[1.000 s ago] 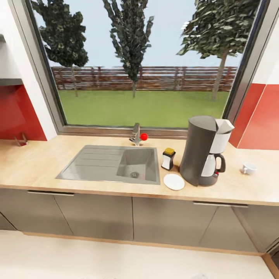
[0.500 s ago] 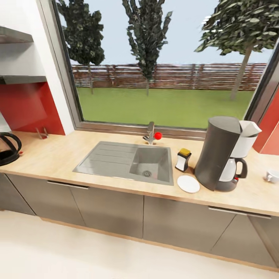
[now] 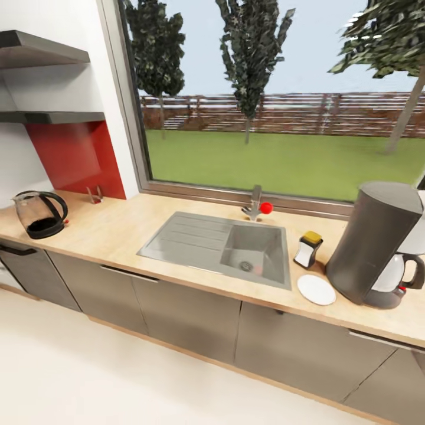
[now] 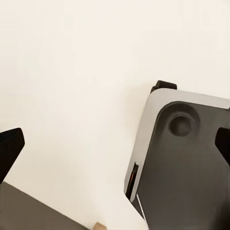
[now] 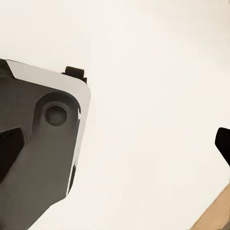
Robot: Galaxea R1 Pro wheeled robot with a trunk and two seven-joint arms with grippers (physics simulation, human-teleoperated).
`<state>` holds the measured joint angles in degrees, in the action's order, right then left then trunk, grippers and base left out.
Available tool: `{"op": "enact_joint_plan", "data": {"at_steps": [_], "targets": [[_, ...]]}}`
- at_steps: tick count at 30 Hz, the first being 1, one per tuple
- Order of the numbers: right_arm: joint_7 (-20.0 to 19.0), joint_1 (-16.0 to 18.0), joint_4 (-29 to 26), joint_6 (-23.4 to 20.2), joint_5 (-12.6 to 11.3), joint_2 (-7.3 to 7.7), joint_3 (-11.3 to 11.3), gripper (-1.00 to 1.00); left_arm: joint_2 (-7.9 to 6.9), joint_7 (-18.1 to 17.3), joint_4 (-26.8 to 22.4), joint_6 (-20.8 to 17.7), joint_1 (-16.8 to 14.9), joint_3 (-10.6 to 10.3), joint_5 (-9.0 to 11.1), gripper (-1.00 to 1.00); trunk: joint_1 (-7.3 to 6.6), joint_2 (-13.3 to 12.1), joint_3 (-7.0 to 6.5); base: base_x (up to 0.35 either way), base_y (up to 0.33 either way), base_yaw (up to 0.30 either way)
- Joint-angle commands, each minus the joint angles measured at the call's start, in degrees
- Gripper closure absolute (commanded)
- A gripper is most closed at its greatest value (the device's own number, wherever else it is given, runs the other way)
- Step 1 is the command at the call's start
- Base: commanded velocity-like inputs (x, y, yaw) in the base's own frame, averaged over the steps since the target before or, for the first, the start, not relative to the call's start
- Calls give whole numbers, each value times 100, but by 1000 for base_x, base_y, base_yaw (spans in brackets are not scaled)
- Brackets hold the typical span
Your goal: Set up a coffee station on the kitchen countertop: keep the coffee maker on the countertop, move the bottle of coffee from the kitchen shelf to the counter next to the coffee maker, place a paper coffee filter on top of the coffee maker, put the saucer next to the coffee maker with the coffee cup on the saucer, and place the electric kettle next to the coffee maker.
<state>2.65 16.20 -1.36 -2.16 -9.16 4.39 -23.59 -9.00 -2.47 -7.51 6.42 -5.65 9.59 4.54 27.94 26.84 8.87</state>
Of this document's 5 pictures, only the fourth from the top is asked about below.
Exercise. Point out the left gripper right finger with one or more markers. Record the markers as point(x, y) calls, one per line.
point(222, 141)

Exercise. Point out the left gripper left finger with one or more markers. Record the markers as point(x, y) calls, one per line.
point(11, 144)

